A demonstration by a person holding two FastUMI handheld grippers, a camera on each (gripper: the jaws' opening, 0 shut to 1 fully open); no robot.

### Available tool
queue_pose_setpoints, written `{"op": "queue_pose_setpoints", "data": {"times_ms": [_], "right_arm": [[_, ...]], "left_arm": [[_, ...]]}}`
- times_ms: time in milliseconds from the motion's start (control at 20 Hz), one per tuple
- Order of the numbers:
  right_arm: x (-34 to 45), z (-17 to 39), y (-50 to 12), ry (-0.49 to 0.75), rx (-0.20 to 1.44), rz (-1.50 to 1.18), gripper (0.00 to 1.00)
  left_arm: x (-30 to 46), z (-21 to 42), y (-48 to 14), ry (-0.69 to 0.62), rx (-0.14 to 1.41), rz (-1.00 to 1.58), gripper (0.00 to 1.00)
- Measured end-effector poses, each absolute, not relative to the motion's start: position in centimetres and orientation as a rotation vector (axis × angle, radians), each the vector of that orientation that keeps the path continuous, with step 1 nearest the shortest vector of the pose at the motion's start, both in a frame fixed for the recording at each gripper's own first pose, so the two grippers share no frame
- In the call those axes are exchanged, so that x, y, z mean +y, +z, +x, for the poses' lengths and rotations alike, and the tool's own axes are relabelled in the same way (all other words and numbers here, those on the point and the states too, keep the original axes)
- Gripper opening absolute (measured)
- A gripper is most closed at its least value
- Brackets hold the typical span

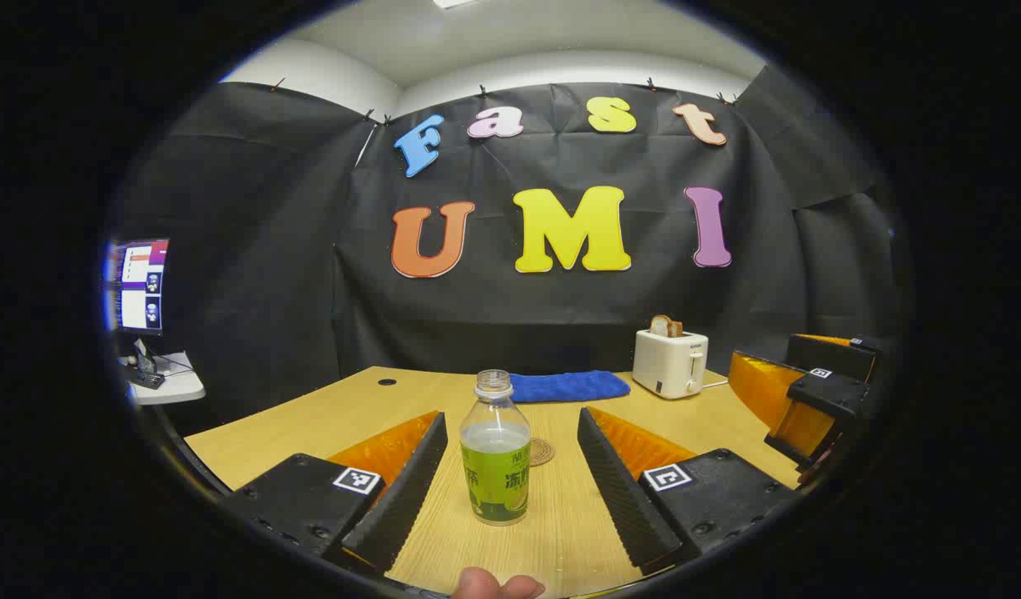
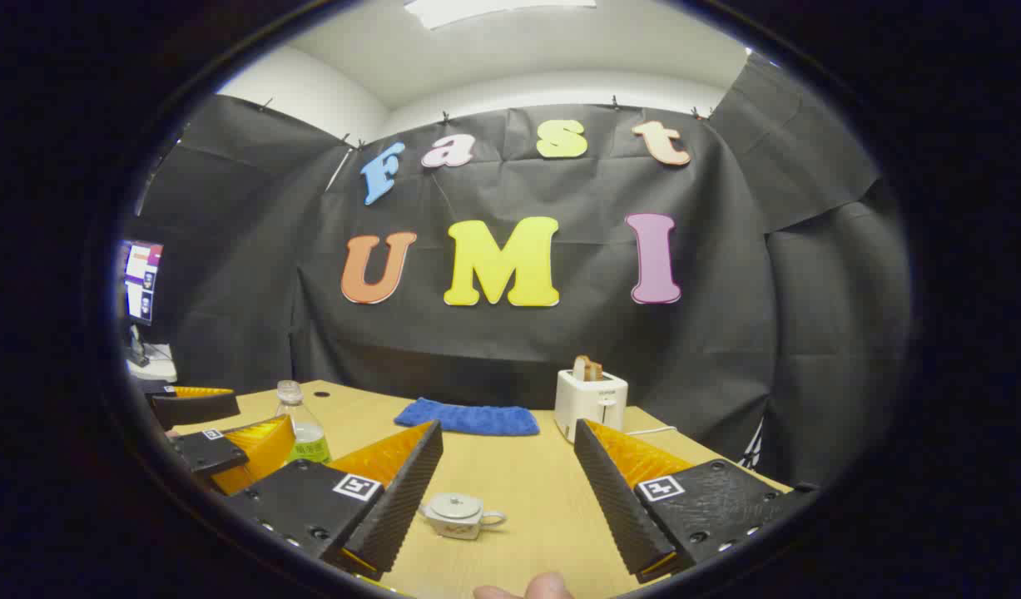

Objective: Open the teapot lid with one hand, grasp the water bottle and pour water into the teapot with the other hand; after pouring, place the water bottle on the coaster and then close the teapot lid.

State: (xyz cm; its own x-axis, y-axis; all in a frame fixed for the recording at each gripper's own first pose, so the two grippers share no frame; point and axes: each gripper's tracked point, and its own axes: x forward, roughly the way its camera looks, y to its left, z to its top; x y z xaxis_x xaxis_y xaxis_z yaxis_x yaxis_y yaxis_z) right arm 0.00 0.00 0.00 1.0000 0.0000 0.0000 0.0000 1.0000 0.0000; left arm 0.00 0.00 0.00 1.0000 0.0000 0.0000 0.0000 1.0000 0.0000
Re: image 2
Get white ceramic teacup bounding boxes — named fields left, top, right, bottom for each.
left=419, top=493, right=508, bottom=541

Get ceiling light panel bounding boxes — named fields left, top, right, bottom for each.
left=404, top=0, right=599, bottom=31

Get white toaster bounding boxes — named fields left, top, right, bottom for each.
left=553, top=369, right=630, bottom=444

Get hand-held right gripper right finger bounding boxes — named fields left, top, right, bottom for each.
left=573, top=419, right=820, bottom=584

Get black backdrop cloth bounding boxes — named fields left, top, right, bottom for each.
left=134, top=52, right=912, bottom=485

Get computer monitor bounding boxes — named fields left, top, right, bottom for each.
left=117, top=239, right=165, bottom=327

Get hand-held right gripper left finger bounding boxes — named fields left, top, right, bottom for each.
left=226, top=420, right=444, bottom=582

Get white side desk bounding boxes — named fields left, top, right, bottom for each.
left=125, top=343, right=179, bottom=384

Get green label water bottle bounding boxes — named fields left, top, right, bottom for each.
left=275, top=380, right=333, bottom=466

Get blue towel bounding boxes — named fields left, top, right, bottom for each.
left=394, top=398, right=541, bottom=438

